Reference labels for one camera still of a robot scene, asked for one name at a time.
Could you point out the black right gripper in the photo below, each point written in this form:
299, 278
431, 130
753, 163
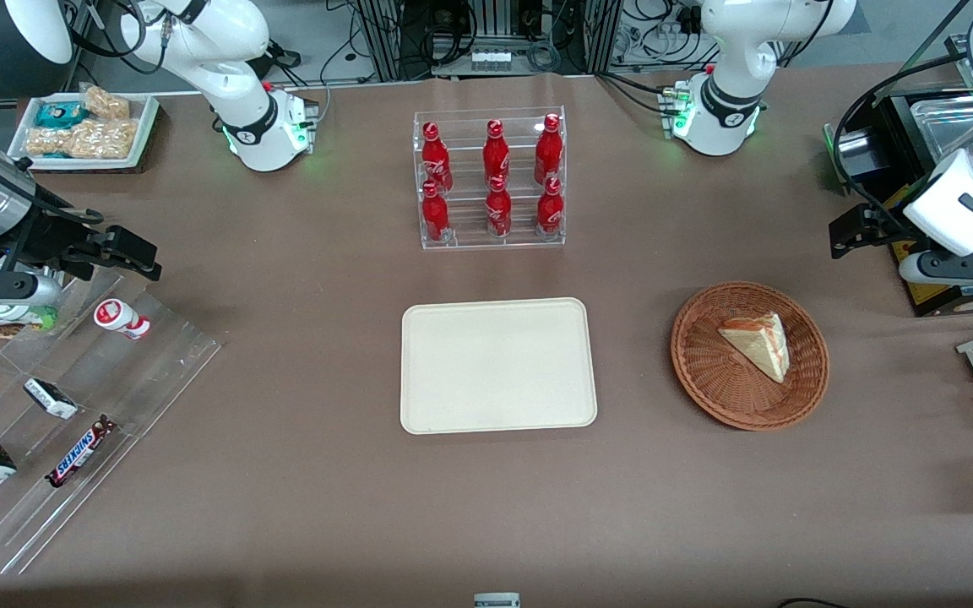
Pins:
46, 237

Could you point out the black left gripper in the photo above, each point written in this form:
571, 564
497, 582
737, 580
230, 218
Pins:
885, 226

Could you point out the triangular sandwich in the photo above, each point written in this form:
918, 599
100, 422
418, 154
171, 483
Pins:
761, 342

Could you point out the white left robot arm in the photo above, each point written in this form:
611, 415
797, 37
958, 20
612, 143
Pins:
731, 51

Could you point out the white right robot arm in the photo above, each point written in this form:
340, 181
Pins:
233, 84

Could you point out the dark board under tray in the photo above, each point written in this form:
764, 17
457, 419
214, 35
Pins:
159, 143

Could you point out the white rectangular snack tray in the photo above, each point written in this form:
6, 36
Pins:
144, 127

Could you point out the brown wicker basket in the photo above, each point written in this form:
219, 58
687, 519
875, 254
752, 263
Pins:
723, 388

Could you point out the cream plastic tray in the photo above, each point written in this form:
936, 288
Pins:
499, 367

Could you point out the white red yogurt bottle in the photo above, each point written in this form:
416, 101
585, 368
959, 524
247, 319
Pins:
119, 318

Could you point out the black food warmer machine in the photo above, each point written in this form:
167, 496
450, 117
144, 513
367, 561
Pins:
930, 291

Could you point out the clear acrylic stepped display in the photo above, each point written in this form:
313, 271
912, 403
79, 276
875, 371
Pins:
157, 363

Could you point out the large peanut snack bag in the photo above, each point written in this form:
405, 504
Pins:
102, 139

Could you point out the green white cup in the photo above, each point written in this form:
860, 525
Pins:
35, 319

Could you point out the steel food pan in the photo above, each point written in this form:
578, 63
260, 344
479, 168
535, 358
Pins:
947, 118

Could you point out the small peanut snack bag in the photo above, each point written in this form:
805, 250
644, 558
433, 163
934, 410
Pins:
106, 103

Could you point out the teal snack packet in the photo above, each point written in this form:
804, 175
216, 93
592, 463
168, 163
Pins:
60, 115

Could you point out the Snickers chocolate bar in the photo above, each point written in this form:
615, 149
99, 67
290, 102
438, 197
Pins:
79, 453

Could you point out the red cola bottle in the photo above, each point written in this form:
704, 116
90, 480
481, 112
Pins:
550, 211
435, 218
498, 213
496, 156
548, 152
436, 160

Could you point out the clear acrylic bottle rack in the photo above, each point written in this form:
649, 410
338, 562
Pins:
468, 228

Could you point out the white power strip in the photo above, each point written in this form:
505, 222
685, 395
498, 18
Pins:
491, 61

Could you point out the white grey box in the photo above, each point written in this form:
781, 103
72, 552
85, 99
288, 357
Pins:
497, 600

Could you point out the aluminium frame rack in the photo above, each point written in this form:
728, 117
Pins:
389, 38

